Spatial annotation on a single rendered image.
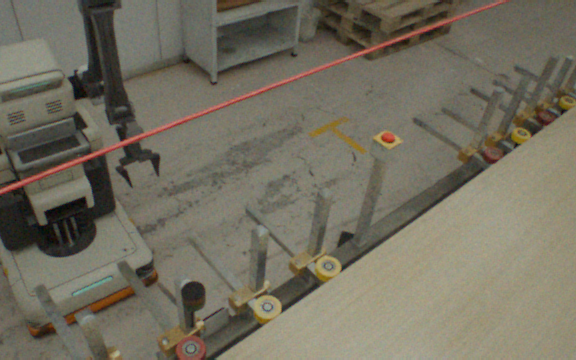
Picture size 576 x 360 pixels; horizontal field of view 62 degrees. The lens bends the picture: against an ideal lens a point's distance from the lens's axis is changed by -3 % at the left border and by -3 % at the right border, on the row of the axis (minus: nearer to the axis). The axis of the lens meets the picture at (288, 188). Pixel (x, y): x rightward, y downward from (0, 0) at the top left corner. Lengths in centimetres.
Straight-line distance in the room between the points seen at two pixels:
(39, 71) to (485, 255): 157
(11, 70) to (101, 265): 107
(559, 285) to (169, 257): 188
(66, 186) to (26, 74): 52
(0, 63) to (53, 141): 33
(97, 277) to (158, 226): 65
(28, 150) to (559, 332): 181
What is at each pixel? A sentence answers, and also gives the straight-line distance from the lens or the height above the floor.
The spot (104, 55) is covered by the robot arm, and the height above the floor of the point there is 143.
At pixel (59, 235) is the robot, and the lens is 251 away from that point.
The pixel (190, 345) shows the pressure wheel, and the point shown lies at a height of 91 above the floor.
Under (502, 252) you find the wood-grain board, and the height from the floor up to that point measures 90.
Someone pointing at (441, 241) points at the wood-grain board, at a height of 90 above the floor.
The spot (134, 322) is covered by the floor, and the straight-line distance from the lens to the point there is 256.
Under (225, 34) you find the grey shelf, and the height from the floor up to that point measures 14.
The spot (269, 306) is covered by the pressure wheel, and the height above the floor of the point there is 91.
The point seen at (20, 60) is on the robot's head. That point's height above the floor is 136.
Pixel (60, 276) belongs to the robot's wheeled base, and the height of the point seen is 28.
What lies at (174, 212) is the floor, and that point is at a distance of 298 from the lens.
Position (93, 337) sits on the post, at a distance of 124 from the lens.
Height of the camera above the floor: 215
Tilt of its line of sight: 43 degrees down
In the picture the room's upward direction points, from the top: 7 degrees clockwise
